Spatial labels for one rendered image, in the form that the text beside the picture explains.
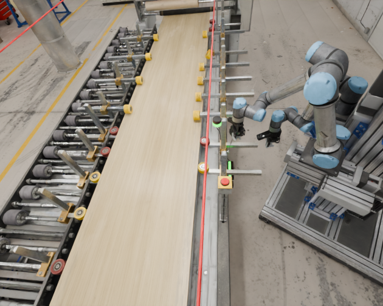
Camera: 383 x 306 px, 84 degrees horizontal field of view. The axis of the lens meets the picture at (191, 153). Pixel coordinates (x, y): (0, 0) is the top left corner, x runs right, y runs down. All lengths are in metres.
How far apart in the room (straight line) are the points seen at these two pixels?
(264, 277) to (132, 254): 1.27
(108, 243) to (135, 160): 0.61
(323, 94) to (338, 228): 1.49
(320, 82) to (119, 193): 1.32
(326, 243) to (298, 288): 0.45
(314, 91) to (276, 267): 1.64
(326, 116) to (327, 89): 0.16
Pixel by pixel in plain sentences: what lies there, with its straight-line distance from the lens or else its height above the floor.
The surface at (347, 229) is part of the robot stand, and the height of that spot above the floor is 0.21.
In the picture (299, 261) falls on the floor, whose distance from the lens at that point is 2.34.
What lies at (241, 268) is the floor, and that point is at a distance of 2.22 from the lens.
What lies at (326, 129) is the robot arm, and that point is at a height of 1.40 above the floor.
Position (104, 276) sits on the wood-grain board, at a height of 0.90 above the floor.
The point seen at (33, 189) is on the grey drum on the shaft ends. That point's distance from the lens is 2.05.
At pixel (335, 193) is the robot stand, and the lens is 1.55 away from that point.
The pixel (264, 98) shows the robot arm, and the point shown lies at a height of 1.35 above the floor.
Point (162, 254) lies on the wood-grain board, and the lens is 1.35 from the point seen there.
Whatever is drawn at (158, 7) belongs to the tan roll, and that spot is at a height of 1.04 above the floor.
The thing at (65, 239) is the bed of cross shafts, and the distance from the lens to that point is 1.73.
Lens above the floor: 2.18
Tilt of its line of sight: 52 degrees down
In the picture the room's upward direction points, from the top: 9 degrees counter-clockwise
